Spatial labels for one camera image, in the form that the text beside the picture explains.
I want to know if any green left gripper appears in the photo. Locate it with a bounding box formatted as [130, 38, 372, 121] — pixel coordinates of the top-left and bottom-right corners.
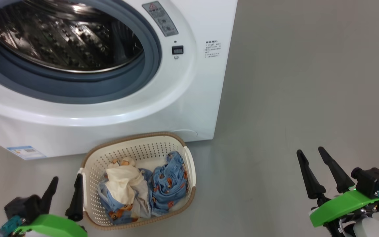
[13, 173, 88, 237]

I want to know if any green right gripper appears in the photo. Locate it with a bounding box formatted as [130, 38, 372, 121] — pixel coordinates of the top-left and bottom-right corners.
[296, 147, 379, 237]

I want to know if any cream and blue printed garment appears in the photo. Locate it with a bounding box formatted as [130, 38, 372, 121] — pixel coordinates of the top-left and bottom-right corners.
[99, 157, 152, 221]

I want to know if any blue printed elastic-waist garment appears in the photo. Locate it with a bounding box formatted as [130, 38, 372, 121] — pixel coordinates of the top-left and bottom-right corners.
[150, 151, 189, 214]

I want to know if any white front-load washing machine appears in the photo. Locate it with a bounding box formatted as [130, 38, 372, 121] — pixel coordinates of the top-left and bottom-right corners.
[0, 0, 238, 161]

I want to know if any stainless steel washing machine drum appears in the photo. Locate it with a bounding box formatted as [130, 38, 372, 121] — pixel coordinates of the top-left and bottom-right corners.
[0, 0, 144, 73]

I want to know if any blue energy label sticker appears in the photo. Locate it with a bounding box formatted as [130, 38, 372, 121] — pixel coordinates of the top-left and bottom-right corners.
[7, 145, 47, 161]

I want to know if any cream perforated laundry basket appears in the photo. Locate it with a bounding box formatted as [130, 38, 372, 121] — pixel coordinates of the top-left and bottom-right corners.
[78, 132, 196, 230]

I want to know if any round filter cover panel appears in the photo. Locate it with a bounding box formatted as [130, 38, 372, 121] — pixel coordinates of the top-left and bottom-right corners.
[173, 129, 198, 139]

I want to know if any grey warning label sticker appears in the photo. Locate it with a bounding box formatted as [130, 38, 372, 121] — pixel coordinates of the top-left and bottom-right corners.
[142, 1, 179, 37]

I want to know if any teal left cable connector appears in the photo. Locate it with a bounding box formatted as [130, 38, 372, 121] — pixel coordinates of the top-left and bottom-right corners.
[0, 216, 22, 237]

